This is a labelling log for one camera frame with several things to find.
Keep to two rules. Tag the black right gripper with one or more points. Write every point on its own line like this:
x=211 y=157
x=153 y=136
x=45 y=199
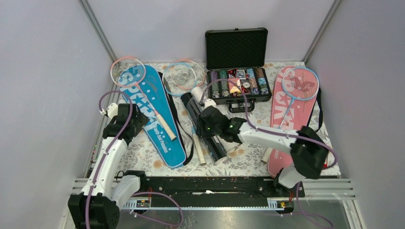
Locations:
x=200 y=129

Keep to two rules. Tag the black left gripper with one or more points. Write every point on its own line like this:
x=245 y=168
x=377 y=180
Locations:
x=141 y=120

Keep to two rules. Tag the black shuttlecock tube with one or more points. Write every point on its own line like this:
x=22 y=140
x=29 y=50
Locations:
x=215 y=148

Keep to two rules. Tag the white cardboard tube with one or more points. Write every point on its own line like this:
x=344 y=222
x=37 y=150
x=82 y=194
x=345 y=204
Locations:
x=197 y=94

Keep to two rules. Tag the blue racket cover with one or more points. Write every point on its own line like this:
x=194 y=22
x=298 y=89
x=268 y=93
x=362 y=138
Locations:
x=173 y=153

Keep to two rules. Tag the blue badminton racket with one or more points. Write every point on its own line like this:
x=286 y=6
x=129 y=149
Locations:
x=179 y=78

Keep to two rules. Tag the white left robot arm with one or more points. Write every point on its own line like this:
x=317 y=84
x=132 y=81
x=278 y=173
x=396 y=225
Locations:
x=98 y=204

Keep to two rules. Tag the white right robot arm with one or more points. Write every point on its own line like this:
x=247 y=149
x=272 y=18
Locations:
x=307 y=150

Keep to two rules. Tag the black poker chip case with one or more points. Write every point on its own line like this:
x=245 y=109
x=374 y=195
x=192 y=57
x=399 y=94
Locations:
x=235 y=68

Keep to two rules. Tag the pink racket cover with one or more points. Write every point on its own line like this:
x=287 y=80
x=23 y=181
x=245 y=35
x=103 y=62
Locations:
x=291 y=94

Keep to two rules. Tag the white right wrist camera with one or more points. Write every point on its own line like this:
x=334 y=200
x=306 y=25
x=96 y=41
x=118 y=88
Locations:
x=209 y=102

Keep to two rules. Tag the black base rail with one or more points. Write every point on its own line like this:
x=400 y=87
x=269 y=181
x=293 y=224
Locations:
x=192 y=189

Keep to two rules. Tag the aluminium slotted rail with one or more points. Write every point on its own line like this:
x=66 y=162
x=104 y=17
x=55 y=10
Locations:
x=242 y=205

